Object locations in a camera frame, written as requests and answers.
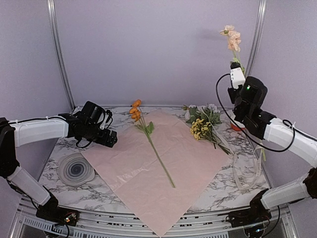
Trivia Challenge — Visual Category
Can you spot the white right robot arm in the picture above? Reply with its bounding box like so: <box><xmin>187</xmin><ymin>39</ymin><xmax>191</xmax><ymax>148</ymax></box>
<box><xmin>228</xmin><ymin>73</ymin><xmax>317</xmax><ymax>222</ymax></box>

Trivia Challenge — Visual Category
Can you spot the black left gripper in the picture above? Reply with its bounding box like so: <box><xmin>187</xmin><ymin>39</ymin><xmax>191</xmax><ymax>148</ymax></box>
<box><xmin>84</xmin><ymin>123</ymin><xmax>117</xmax><ymax>147</ymax></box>

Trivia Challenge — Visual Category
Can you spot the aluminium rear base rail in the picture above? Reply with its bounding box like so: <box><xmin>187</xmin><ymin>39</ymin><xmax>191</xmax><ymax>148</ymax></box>
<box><xmin>101</xmin><ymin>104</ymin><xmax>233</xmax><ymax>109</ymax></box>

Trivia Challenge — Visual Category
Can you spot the pink wrapping paper sheet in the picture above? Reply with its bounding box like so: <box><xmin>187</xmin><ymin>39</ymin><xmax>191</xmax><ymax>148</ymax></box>
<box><xmin>83</xmin><ymin>110</ymin><xmax>229</xmax><ymax>237</ymax></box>

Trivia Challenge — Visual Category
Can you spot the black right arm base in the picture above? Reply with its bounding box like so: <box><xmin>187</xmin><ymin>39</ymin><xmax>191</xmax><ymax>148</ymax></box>
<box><xmin>225</xmin><ymin>194</ymin><xmax>272</xmax><ymax>228</ymax></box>

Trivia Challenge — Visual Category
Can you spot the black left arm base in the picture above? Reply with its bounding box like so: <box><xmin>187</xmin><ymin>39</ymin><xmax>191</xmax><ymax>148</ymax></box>
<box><xmin>36</xmin><ymin>197</ymin><xmax>79</xmax><ymax>226</ymax></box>

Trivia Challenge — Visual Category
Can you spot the peach fake flower stem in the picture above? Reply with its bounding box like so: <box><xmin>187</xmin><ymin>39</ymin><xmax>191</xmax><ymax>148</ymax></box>
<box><xmin>220</xmin><ymin>25</ymin><xmax>245</xmax><ymax>75</ymax></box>

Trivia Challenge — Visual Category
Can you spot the orange fake flower stem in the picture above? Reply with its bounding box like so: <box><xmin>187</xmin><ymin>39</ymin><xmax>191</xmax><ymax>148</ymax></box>
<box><xmin>129</xmin><ymin>99</ymin><xmax>176</xmax><ymax>188</ymax></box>

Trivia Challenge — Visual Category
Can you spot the aluminium frame post left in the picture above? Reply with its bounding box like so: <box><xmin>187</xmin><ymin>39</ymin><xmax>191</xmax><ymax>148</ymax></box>
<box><xmin>47</xmin><ymin>0</ymin><xmax>76</xmax><ymax>111</ymax></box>

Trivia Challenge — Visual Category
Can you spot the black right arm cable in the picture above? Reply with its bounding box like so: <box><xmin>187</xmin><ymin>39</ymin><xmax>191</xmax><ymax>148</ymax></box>
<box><xmin>214</xmin><ymin>73</ymin><xmax>317</xmax><ymax>152</ymax></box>

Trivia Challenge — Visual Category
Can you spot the cream printed ribbon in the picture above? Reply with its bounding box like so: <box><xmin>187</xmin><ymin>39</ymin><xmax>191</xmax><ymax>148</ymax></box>
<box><xmin>211</xmin><ymin>123</ymin><xmax>265</xmax><ymax>193</ymax></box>

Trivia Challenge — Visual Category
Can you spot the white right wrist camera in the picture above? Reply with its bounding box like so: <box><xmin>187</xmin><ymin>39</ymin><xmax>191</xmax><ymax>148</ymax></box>
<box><xmin>230</xmin><ymin>61</ymin><xmax>246</xmax><ymax>89</ymax></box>

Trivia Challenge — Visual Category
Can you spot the aluminium frame post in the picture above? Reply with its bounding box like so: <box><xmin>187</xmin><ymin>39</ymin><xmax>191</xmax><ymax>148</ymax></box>
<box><xmin>245</xmin><ymin>0</ymin><xmax>267</xmax><ymax>76</ymax></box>
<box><xmin>47</xmin><ymin>0</ymin><xmax>76</xmax><ymax>111</ymax></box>

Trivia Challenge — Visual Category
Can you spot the yellow fake flower bunch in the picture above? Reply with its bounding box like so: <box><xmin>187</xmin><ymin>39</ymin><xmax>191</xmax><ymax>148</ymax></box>
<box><xmin>190</xmin><ymin>119</ymin><xmax>231</xmax><ymax>155</ymax></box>

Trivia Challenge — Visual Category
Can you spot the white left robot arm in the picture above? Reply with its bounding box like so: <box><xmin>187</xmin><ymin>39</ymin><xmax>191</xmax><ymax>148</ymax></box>
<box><xmin>0</xmin><ymin>101</ymin><xmax>117</xmax><ymax>221</ymax></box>

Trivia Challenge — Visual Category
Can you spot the aluminium front rail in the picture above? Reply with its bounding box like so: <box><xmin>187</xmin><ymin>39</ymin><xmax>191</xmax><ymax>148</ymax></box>
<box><xmin>8</xmin><ymin>199</ymin><xmax>298</xmax><ymax>238</ymax></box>

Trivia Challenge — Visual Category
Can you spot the orange bowl white inside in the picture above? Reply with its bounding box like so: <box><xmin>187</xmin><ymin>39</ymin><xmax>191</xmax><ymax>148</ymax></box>
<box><xmin>230</xmin><ymin>115</ymin><xmax>246</xmax><ymax>131</ymax></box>

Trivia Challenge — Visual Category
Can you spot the aluminium frame post right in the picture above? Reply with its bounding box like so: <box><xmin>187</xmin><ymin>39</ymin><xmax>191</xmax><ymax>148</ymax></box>
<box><xmin>245</xmin><ymin>0</ymin><xmax>267</xmax><ymax>76</ymax></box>

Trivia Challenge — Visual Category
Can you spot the white fake flower bunch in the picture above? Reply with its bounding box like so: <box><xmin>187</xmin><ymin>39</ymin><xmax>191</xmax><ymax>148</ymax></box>
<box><xmin>182</xmin><ymin>104</ymin><xmax>221</xmax><ymax>125</ymax></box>

